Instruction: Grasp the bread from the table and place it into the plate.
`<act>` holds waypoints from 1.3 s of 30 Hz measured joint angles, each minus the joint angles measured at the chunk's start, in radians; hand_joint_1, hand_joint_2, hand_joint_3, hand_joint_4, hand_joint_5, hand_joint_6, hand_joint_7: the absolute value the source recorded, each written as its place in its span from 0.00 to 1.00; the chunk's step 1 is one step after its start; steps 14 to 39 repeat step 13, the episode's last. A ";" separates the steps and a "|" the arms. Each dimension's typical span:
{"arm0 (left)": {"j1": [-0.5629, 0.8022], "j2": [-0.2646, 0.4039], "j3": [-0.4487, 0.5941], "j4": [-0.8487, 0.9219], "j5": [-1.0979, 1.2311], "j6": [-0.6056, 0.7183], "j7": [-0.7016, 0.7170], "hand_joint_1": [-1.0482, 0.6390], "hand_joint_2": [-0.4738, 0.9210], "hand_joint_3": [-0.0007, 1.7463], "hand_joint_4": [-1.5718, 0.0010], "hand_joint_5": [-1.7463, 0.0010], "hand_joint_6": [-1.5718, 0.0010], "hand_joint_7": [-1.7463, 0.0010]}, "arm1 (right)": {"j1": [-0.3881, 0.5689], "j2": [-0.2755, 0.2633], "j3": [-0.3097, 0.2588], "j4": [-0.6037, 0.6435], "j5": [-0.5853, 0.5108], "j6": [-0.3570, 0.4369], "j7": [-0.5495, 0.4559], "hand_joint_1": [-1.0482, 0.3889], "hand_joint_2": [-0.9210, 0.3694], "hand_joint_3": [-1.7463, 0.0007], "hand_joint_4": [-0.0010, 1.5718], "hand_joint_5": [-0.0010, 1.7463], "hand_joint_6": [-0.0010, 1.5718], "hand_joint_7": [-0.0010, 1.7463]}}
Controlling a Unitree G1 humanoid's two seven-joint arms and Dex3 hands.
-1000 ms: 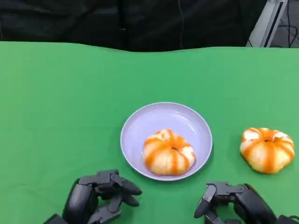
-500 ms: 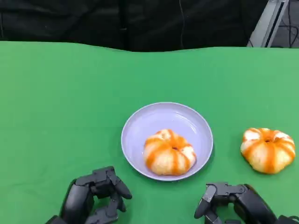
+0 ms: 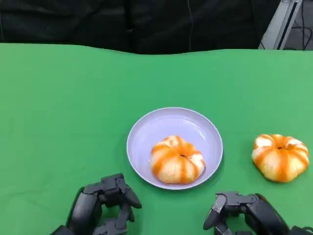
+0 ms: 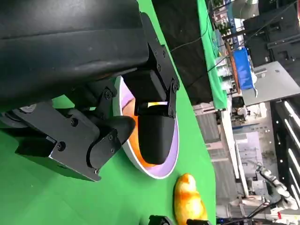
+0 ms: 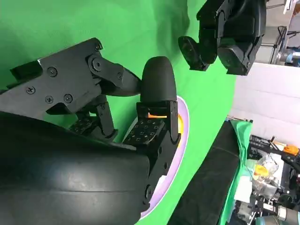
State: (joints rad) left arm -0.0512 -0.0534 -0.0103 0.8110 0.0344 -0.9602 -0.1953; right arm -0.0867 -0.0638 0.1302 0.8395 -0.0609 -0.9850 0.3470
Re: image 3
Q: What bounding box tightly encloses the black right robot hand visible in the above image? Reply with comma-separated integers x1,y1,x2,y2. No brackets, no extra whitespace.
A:
202,191,291,235

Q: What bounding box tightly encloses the black backdrop curtain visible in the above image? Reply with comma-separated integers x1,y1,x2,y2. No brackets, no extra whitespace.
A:
0,0,279,55

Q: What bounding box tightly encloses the green table cloth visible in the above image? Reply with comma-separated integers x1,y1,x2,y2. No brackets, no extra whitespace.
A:
0,43,313,235

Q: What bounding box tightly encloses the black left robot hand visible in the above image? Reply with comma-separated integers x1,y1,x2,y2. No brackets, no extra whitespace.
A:
66,173,142,235

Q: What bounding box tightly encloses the orange white toy bread roll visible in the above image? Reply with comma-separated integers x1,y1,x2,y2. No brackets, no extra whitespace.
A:
251,134,310,183
149,135,206,185

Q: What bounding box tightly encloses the silver aluminium frame post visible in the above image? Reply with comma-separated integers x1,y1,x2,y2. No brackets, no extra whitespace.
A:
258,0,303,50

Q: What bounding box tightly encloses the lilac plate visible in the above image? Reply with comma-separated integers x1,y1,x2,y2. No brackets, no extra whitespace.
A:
126,106,224,190

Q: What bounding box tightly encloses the black floor cable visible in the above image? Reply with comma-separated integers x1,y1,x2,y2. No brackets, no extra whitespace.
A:
292,22,313,51

